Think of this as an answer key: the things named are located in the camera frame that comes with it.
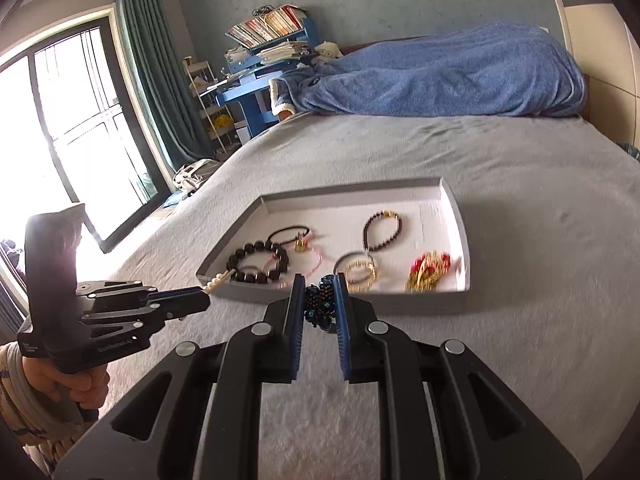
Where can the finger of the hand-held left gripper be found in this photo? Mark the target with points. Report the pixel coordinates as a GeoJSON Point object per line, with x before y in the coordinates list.
{"type": "Point", "coordinates": [125, 327]}
{"type": "Point", "coordinates": [185, 296]}

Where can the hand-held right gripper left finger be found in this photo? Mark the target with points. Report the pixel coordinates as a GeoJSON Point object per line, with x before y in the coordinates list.
{"type": "Point", "coordinates": [297, 330]}

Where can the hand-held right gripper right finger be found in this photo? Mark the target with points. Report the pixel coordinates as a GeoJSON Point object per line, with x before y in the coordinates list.
{"type": "Point", "coordinates": [345, 330]}

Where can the pearl hair clip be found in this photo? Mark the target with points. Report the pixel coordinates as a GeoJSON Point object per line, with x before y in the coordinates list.
{"type": "Point", "coordinates": [217, 282]}

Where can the gold bangle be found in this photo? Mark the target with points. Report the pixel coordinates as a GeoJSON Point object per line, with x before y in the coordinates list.
{"type": "Point", "coordinates": [360, 285]}

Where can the silver bangle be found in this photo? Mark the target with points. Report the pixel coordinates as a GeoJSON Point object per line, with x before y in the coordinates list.
{"type": "Point", "coordinates": [350, 256]}

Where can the grey cardboard tray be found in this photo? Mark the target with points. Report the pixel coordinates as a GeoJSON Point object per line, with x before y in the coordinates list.
{"type": "Point", "coordinates": [320, 215]}

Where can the person's left hand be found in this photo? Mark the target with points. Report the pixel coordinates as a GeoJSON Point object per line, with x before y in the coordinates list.
{"type": "Point", "coordinates": [75, 387]}

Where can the white bag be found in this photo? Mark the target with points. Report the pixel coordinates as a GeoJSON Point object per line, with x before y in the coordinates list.
{"type": "Point", "coordinates": [192, 172]}

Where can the black framed window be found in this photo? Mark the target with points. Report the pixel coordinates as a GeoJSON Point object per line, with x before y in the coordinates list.
{"type": "Point", "coordinates": [75, 110]}

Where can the white trolley cart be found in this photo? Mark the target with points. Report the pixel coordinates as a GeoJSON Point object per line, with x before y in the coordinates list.
{"type": "Point", "coordinates": [220, 122]}

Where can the grey bed sheet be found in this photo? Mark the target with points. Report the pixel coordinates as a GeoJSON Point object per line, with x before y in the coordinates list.
{"type": "Point", "coordinates": [525, 260]}

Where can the blue desk bookshelf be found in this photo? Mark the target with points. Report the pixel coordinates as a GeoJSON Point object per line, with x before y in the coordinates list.
{"type": "Point", "coordinates": [250, 92]}

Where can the teal curtain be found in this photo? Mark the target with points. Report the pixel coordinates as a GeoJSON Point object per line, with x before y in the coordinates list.
{"type": "Point", "coordinates": [155, 60]}

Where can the stack of papers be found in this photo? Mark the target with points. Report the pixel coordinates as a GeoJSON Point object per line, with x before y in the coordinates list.
{"type": "Point", "coordinates": [280, 52]}

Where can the blue fleece blanket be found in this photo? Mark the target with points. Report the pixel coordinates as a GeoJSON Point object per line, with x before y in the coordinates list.
{"type": "Point", "coordinates": [425, 75]}

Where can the white plush toy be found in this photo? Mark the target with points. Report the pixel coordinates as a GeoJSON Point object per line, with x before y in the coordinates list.
{"type": "Point", "coordinates": [327, 50]}

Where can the row of books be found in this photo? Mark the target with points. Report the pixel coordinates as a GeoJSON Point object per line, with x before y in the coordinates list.
{"type": "Point", "coordinates": [265, 25]}

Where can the beige padded headboard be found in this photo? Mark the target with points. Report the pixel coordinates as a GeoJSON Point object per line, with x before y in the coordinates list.
{"type": "Point", "coordinates": [600, 35]}

